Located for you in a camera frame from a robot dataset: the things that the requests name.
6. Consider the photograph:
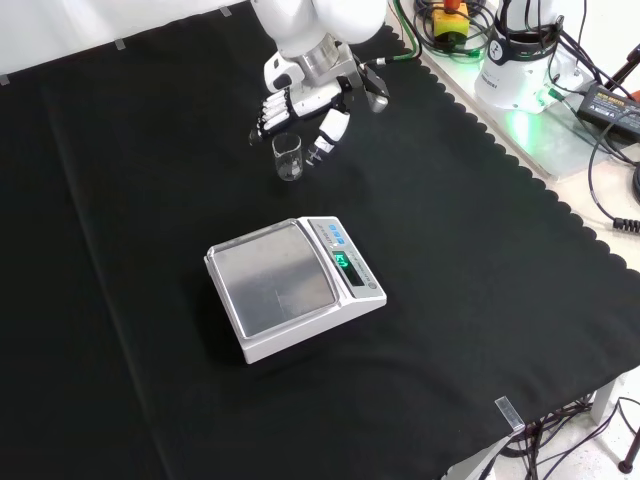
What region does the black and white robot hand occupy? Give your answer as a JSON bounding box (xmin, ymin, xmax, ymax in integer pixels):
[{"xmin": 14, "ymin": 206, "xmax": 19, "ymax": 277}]
[{"xmin": 248, "ymin": 52, "xmax": 352, "ymax": 166}]

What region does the small clear glass beaker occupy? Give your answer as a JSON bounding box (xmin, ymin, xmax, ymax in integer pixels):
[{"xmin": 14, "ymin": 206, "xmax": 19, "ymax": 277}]
[{"xmin": 271, "ymin": 133, "xmax": 304, "ymax": 183}]

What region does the yellow stop button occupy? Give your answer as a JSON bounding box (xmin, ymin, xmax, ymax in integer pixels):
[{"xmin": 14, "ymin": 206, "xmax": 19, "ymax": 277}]
[{"xmin": 433, "ymin": 0, "xmax": 472, "ymax": 42}]

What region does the electronic balance with steel pan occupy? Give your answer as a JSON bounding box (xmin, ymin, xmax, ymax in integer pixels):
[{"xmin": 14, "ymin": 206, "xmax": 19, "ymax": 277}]
[{"xmin": 203, "ymin": 215, "xmax": 389, "ymax": 366}]

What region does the black bench cloth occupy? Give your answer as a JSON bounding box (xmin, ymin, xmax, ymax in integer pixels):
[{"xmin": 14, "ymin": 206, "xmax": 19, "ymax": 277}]
[{"xmin": 0, "ymin": 0, "xmax": 640, "ymax": 480}]

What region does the black power adapter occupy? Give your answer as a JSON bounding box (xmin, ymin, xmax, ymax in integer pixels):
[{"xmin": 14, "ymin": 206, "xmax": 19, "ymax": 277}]
[{"xmin": 576, "ymin": 83, "xmax": 640, "ymax": 149}]

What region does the black tripod leg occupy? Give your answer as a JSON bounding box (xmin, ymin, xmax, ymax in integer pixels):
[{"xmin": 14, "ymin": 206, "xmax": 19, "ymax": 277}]
[{"xmin": 605, "ymin": 43, "xmax": 640, "ymax": 97}]

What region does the clear cloth clip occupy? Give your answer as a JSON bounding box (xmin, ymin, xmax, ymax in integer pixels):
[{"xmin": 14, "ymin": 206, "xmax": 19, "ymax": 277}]
[{"xmin": 494, "ymin": 396, "xmax": 527, "ymax": 432}]

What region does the white table leg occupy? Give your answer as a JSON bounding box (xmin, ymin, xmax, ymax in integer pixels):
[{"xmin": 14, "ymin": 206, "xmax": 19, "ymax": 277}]
[{"xmin": 591, "ymin": 383, "xmax": 622, "ymax": 427}]

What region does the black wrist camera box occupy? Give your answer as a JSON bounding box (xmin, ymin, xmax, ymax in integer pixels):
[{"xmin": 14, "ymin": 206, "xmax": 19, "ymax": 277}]
[{"xmin": 362, "ymin": 63, "xmax": 391, "ymax": 115}]

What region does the green cable with metal plug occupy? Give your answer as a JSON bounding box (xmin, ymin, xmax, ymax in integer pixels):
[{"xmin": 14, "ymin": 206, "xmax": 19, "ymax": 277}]
[{"xmin": 374, "ymin": 0, "xmax": 424, "ymax": 67}]

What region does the tangled black cable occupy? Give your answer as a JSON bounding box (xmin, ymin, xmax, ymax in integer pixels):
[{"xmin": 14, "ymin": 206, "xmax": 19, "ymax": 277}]
[{"xmin": 412, "ymin": 0, "xmax": 497, "ymax": 60}]

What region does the grey metal base plate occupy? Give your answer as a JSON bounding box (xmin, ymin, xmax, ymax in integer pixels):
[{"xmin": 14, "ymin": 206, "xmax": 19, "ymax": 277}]
[{"xmin": 417, "ymin": 27, "xmax": 640, "ymax": 181}]

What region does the black cable with ferrite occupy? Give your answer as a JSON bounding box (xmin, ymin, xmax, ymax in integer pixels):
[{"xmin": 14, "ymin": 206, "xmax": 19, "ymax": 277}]
[{"xmin": 586, "ymin": 124, "xmax": 640, "ymax": 232}]

